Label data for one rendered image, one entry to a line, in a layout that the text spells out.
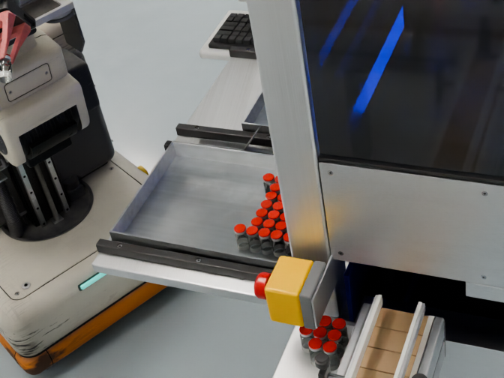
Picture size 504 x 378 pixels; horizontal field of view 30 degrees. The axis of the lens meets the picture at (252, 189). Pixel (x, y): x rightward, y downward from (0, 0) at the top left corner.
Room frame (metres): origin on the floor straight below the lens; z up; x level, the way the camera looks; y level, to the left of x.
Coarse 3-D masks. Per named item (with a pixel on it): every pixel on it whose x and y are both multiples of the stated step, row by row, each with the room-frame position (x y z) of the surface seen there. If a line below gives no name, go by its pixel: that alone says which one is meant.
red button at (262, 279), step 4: (264, 272) 0.96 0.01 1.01; (260, 276) 0.95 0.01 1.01; (264, 276) 0.95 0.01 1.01; (268, 276) 0.95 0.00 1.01; (256, 280) 0.95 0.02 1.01; (260, 280) 0.94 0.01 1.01; (264, 280) 0.94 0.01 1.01; (256, 284) 0.94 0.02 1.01; (260, 284) 0.94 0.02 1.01; (264, 284) 0.94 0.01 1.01; (256, 288) 0.94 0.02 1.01; (260, 288) 0.93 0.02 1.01; (264, 288) 0.93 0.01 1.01; (256, 292) 0.93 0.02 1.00; (260, 292) 0.93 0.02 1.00; (264, 292) 0.93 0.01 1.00; (256, 296) 0.94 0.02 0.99; (260, 296) 0.93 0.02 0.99; (264, 296) 0.93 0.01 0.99
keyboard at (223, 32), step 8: (232, 16) 2.03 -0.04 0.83; (240, 16) 2.02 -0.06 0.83; (248, 16) 2.01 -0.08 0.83; (224, 24) 2.00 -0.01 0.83; (232, 24) 1.99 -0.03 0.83; (240, 24) 1.98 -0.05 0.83; (248, 24) 1.98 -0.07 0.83; (224, 32) 1.96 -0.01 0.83; (232, 32) 1.95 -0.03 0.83; (240, 32) 1.95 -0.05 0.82; (248, 32) 1.94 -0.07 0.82; (216, 40) 1.94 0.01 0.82; (224, 40) 1.93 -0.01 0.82; (232, 40) 1.92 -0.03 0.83; (240, 40) 1.91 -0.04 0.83; (248, 40) 1.90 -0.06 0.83; (216, 48) 1.93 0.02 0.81; (224, 48) 1.92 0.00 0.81
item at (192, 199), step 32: (160, 160) 1.40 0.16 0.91; (192, 160) 1.42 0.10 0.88; (224, 160) 1.40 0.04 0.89; (256, 160) 1.36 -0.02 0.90; (160, 192) 1.35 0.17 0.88; (192, 192) 1.33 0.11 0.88; (224, 192) 1.31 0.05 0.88; (256, 192) 1.29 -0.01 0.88; (128, 224) 1.27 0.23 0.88; (160, 224) 1.26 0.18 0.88; (192, 224) 1.24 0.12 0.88; (224, 224) 1.22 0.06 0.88; (224, 256) 1.12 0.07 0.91; (256, 256) 1.13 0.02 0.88
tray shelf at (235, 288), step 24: (240, 72) 1.70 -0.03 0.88; (216, 96) 1.63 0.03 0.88; (240, 96) 1.61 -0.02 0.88; (192, 120) 1.56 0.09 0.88; (216, 120) 1.54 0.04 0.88; (240, 120) 1.52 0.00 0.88; (96, 264) 1.19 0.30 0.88; (120, 264) 1.18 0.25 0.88; (144, 264) 1.17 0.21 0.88; (192, 288) 1.10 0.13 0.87; (216, 288) 1.08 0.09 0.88; (240, 288) 1.06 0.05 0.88
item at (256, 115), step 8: (256, 104) 1.53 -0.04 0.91; (264, 104) 1.56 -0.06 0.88; (248, 112) 1.50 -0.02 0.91; (256, 112) 1.52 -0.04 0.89; (264, 112) 1.53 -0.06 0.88; (248, 120) 1.49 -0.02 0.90; (256, 120) 1.51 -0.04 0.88; (264, 120) 1.51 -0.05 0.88; (248, 128) 1.46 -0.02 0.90; (256, 128) 1.45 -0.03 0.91; (264, 128) 1.44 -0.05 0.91
